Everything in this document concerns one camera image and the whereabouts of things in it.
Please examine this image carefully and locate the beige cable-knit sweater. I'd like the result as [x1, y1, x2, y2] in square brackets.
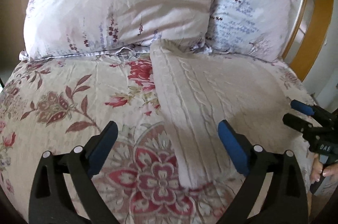
[150, 40, 313, 189]

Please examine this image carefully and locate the wooden headboard frame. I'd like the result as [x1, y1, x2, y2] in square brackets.
[282, 0, 334, 80]

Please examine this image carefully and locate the floral bed sheet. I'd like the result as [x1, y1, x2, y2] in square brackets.
[0, 47, 322, 224]

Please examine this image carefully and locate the pink floral left pillow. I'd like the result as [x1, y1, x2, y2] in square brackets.
[23, 0, 212, 60]

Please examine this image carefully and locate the blue pink floral right pillow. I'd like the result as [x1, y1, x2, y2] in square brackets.
[206, 0, 292, 62]

